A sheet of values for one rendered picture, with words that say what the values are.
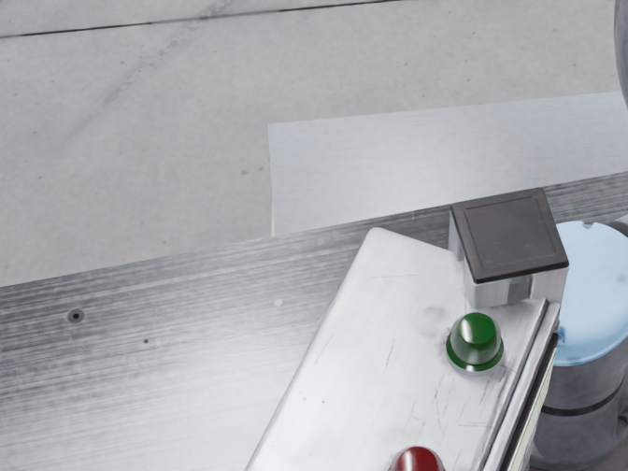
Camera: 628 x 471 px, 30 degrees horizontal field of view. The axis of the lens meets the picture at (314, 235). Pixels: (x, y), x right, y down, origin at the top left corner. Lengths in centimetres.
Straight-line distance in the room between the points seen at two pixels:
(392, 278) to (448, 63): 214
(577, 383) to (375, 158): 50
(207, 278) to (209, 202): 112
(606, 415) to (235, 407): 39
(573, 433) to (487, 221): 58
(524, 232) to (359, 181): 87
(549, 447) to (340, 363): 61
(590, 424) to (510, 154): 44
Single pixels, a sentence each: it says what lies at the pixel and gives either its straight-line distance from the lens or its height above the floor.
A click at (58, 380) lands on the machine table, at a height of 83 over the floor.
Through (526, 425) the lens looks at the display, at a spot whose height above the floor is 145.
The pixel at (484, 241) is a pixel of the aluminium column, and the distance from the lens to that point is 54.
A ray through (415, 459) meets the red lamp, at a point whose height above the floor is 150.
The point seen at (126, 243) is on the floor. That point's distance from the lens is 243.
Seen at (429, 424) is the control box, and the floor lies 148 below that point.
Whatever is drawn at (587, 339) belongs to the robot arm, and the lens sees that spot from 97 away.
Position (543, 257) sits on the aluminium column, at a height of 150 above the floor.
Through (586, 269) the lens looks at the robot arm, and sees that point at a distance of 100.
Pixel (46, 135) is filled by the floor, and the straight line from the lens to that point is 266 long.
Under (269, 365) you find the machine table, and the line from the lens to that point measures 128.
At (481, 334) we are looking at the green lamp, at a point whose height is 150.
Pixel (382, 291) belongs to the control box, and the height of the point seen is 148.
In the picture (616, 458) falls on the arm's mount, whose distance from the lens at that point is 117.
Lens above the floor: 194
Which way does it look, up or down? 54 degrees down
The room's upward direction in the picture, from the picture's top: 6 degrees counter-clockwise
